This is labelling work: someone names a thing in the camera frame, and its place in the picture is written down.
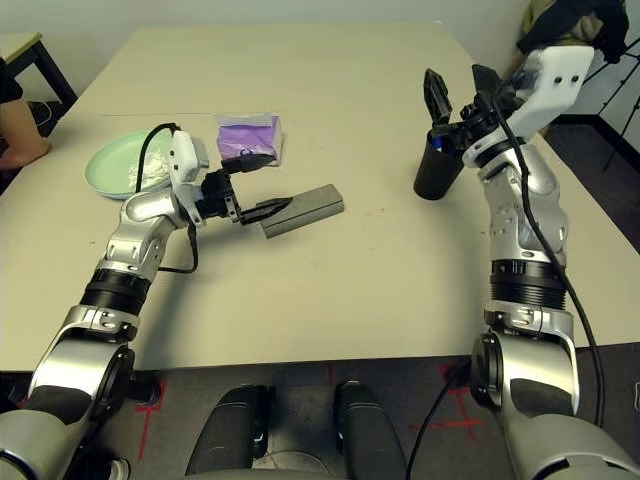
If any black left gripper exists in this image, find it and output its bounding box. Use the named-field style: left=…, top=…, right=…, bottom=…
left=195, top=153, right=294, bottom=227

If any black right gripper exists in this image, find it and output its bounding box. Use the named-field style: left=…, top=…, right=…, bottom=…
left=423, top=63, right=519, bottom=156

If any grey glasses case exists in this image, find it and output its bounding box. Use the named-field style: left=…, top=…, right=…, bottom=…
left=259, top=183, right=346, bottom=240

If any white tissue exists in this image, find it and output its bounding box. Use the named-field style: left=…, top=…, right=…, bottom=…
left=127, top=149, right=174, bottom=190

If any light green plate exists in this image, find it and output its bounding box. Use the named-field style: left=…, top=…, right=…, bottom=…
left=83, top=128, right=174, bottom=197

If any person's bare forearm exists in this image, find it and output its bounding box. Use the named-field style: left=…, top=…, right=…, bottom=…
left=0, top=98, right=44, bottom=146

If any person's hand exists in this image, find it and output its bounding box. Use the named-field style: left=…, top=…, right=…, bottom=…
left=0, top=137, right=51, bottom=171

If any purple tissue pack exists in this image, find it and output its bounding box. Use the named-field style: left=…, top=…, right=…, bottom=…
left=213, top=112, right=285, bottom=169

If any black pen cup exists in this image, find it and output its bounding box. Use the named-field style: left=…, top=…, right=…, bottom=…
left=413, top=130, right=466, bottom=201

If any beige garment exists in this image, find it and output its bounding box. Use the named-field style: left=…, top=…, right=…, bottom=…
left=572, top=12, right=606, bottom=46

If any thin black stand leg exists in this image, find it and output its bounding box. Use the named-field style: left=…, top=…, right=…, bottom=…
left=584, top=47, right=640, bottom=171

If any robot left leg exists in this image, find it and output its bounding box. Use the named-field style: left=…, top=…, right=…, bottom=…
left=185, top=384, right=274, bottom=480

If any robot leg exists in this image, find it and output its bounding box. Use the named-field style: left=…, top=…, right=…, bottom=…
left=185, top=384, right=274, bottom=480
left=333, top=380, right=409, bottom=480

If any red tape corner mark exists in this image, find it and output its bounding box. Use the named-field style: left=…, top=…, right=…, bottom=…
left=135, top=382, right=169, bottom=461

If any robot right leg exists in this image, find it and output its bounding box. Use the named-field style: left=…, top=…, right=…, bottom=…
left=333, top=380, right=409, bottom=480

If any red tape cross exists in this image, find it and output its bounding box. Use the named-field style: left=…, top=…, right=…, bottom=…
left=408, top=364, right=486, bottom=441

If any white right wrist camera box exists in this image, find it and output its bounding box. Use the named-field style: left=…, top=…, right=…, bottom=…
left=459, top=45, right=596, bottom=169

